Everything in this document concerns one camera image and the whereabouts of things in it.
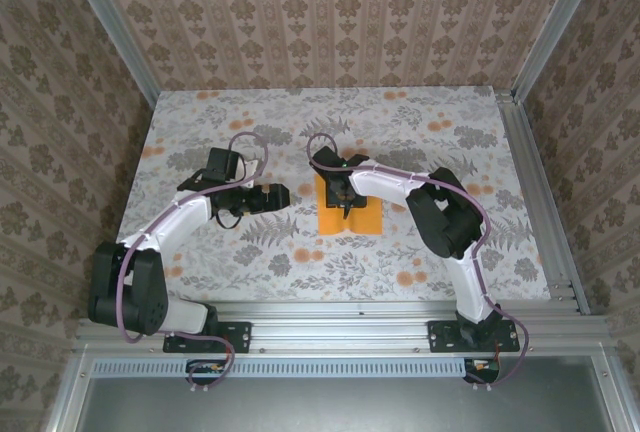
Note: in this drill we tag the orange paper sheet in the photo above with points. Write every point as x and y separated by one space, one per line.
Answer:
362 222

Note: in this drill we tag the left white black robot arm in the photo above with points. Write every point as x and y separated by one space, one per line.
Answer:
185 214

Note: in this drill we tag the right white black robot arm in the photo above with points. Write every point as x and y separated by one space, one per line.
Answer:
445 217

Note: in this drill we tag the grey metal sheet panel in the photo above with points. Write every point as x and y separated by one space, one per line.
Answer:
340 407

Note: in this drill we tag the small black connector box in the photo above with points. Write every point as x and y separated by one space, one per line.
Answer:
205 371
482 369

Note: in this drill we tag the long aluminium frame rail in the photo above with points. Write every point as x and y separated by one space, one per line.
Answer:
340 324

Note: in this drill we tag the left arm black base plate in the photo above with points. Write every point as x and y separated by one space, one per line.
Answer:
235 337

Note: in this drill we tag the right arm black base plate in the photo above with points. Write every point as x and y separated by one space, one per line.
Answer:
442 337

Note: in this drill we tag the aluminium table side rail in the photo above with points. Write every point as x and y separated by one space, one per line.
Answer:
540 202

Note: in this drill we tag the aluminium corner post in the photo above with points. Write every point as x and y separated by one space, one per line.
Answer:
555 27
112 32

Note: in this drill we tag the aluminium frame side bar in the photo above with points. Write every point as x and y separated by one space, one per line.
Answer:
70 392
617 392

